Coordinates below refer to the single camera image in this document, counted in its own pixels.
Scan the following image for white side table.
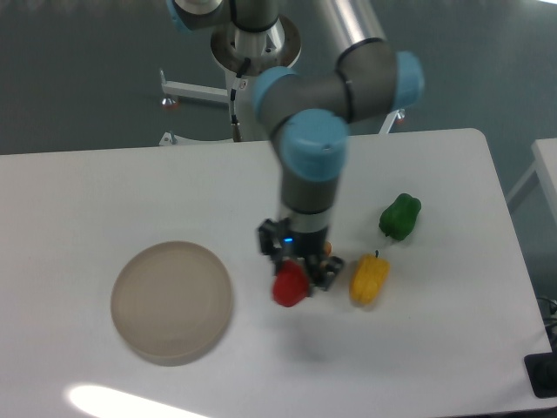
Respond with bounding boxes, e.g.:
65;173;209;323
506;138;556;217

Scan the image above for black cables at right edge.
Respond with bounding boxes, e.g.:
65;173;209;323
535;295;557;339

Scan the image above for yellow toy pepper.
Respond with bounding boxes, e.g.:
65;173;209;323
349;250;391;306

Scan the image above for green toy pepper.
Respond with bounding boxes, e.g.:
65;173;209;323
379;193;422;241

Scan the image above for yellow orange toy corn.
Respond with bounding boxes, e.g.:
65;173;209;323
319;241;332;268

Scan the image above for beige round plate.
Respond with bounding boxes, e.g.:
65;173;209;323
111;241;234;367

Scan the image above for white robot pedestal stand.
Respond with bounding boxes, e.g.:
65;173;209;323
160;1;419;142

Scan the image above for black box at table edge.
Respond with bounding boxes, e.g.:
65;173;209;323
524;352;556;399

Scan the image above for black cable on pedestal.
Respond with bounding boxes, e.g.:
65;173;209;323
229;56;252;143

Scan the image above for red toy pepper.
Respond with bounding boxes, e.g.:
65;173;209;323
272;260;309;307

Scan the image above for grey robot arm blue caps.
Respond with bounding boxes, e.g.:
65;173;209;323
166;1;424;297

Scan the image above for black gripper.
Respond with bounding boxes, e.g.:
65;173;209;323
257;212;345;293

